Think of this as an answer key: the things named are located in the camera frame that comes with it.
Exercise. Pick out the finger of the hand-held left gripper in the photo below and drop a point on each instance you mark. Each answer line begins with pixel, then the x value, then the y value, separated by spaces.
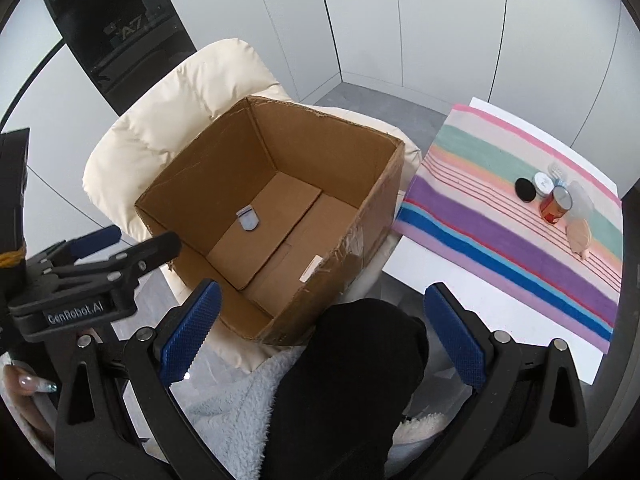
pixel 150 255
pixel 95 240

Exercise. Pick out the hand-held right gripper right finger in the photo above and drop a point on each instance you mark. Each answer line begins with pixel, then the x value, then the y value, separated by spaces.
pixel 457 335

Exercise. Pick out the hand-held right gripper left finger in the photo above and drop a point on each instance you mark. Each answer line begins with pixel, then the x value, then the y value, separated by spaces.
pixel 192 330

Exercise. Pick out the pink makeup puff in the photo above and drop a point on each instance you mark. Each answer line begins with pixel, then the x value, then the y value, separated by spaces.
pixel 577 234

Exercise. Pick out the red jar with gold lid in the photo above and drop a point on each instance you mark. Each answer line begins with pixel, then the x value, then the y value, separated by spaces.
pixel 550 207

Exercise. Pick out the black round powder puff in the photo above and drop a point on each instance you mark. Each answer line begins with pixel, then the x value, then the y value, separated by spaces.
pixel 525 190

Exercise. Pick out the brown cardboard box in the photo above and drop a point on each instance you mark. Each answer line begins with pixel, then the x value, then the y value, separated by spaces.
pixel 320 160

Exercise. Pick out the person's left hand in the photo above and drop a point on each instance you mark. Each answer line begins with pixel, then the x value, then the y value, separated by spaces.
pixel 27 407

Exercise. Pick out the striped pastel cloth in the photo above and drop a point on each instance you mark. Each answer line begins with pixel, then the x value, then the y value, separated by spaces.
pixel 475 210

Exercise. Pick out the cream padded chair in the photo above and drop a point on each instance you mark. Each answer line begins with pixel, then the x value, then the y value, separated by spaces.
pixel 200 90

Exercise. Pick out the white round jar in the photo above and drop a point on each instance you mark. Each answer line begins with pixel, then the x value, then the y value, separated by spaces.
pixel 542 182

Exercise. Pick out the clear plastic box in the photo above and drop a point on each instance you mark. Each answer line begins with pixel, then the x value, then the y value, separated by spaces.
pixel 582 202

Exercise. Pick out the black glossy cabinet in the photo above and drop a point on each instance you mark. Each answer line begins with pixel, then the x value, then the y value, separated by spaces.
pixel 130 25

